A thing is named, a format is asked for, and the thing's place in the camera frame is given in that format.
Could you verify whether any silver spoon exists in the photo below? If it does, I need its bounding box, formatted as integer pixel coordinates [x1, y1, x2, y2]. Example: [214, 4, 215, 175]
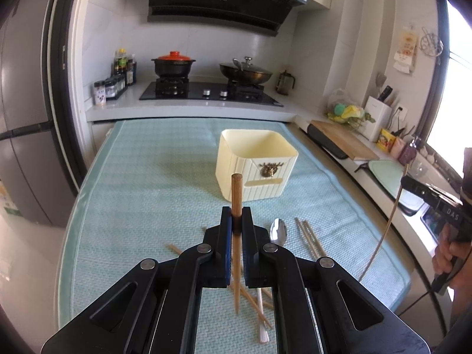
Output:
[270, 218, 287, 246]

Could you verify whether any thin wooden chopstick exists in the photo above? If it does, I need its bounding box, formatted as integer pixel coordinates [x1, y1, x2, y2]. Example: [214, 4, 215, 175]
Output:
[358, 163, 410, 282]

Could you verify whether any thin pale chopstick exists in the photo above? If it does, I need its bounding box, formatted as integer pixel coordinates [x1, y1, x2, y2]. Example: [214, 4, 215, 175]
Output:
[294, 217, 320, 260]
[301, 220, 326, 258]

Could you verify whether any black gas stove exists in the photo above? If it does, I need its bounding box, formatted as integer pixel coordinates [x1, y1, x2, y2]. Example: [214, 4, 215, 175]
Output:
[139, 78, 283, 107]

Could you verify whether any yellow green bag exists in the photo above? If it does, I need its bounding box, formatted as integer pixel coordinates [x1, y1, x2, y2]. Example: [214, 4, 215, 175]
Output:
[326, 89, 376, 130]

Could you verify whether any green electric griddle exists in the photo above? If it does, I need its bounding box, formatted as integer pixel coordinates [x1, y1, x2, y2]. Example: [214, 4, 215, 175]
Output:
[367, 160, 424, 217]

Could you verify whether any brown wooden chopstick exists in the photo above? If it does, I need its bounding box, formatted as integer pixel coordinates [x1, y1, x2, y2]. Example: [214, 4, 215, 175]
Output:
[240, 286, 273, 329]
[231, 173, 242, 314]
[166, 244, 182, 255]

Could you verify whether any black wok glass lid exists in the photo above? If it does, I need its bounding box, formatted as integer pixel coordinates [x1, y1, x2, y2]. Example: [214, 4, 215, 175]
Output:
[219, 57, 273, 86]

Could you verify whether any grey refrigerator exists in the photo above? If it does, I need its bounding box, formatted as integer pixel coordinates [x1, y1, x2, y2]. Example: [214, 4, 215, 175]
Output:
[1, 0, 74, 227]

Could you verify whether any sauce bottles group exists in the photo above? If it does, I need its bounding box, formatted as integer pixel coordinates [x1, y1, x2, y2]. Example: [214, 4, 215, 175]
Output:
[112, 48, 137, 86]

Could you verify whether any black pot orange lid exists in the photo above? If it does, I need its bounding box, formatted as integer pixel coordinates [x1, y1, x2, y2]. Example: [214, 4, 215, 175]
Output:
[152, 51, 195, 78]

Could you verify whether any person's right hand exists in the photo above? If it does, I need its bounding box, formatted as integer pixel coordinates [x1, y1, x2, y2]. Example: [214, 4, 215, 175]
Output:
[432, 224, 471, 296]

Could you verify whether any wooden cutting board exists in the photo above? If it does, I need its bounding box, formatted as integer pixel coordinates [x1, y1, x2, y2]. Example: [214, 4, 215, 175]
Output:
[307, 120, 379, 161]

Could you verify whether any cream utensil holder box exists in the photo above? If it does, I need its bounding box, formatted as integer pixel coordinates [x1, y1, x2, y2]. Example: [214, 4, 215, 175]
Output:
[215, 129, 299, 201]

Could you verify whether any white knife block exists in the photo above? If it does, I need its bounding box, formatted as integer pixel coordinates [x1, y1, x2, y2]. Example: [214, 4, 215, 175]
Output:
[360, 96, 392, 142]

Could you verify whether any black range hood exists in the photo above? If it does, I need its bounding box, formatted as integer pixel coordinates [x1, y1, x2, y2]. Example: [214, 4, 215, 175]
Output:
[147, 0, 308, 37]

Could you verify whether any yellow snack packet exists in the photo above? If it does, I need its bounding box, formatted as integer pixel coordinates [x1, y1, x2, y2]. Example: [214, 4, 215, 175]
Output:
[376, 128, 396, 153]

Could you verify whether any dark glass kettle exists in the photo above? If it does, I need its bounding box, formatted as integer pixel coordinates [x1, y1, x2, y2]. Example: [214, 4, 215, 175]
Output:
[275, 71, 296, 96]

